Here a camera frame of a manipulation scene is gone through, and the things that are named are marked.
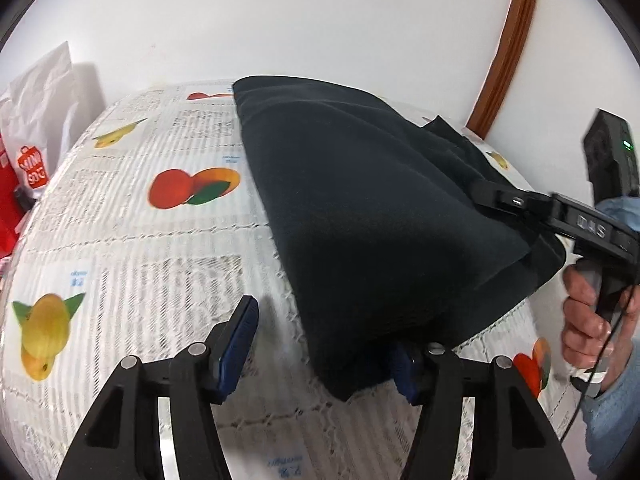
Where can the white plastic bag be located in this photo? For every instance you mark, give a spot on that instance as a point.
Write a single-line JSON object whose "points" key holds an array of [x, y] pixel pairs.
{"points": [[47, 105]]}

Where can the brown wooden door frame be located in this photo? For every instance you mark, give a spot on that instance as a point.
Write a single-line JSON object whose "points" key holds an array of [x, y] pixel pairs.
{"points": [[510, 50]]}

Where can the black sweater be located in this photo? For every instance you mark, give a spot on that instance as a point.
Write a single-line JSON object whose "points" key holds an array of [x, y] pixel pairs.
{"points": [[360, 210]]}

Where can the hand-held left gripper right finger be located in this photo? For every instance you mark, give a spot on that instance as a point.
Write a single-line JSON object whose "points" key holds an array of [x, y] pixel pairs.
{"points": [[402, 377]]}

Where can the fruit print tablecloth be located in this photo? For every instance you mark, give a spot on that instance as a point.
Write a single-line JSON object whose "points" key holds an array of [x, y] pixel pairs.
{"points": [[150, 260]]}

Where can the red bag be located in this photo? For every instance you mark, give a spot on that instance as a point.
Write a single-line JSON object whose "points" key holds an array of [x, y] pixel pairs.
{"points": [[7, 210]]}

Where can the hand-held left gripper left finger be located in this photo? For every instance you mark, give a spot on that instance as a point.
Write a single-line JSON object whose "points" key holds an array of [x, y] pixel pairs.
{"points": [[240, 340]]}

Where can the person's right hand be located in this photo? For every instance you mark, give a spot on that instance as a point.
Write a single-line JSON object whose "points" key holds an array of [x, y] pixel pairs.
{"points": [[582, 325]]}

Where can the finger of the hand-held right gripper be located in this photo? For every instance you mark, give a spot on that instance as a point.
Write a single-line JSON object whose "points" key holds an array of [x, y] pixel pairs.
{"points": [[515, 202]]}

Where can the person's right forearm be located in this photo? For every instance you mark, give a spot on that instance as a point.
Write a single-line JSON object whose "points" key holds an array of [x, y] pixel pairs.
{"points": [[617, 425]]}

